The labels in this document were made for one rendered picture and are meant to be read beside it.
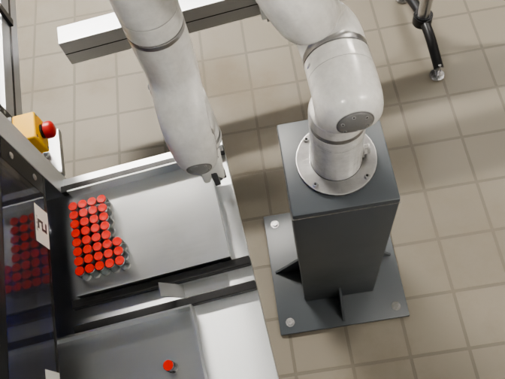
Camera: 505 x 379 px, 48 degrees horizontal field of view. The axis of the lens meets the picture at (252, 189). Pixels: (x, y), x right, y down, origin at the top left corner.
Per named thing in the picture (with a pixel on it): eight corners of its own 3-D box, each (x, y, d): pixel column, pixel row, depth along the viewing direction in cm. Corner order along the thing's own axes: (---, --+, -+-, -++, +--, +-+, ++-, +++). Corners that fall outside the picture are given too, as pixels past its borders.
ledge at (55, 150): (11, 189, 142) (7, 186, 140) (9, 146, 147) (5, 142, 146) (65, 176, 142) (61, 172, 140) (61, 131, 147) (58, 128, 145)
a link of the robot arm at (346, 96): (358, 89, 120) (365, 10, 99) (382, 165, 112) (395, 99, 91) (302, 101, 121) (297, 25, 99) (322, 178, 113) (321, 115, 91)
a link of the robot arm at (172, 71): (193, 79, 79) (227, 174, 106) (179, -7, 86) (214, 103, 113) (130, 92, 79) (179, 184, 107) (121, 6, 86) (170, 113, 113)
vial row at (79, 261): (83, 282, 127) (74, 277, 123) (75, 210, 135) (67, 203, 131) (92, 280, 127) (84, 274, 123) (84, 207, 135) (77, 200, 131)
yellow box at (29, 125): (20, 159, 133) (4, 144, 127) (19, 134, 136) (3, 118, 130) (51, 151, 133) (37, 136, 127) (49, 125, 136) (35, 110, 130)
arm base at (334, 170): (367, 119, 138) (373, 74, 121) (385, 189, 130) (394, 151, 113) (289, 132, 139) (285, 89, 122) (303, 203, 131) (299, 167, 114)
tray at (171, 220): (83, 300, 126) (77, 296, 123) (72, 196, 137) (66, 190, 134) (232, 261, 125) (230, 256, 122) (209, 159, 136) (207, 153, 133)
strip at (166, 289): (167, 302, 123) (159, 295, 118) (164, 289, 125) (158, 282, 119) (230, 287, 123) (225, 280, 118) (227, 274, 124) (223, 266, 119)
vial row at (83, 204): (92, 280, 127) (85, 274, 123) (84, 207, 135) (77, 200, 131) (102, 277, 127) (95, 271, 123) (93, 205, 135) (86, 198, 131)
